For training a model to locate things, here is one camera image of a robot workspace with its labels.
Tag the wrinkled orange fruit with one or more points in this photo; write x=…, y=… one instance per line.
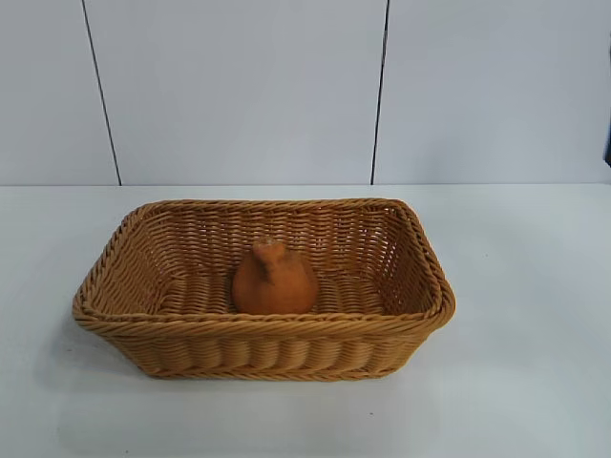
x=281, y=291

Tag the woven wicker basket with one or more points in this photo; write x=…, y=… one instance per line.
x=267, y=343

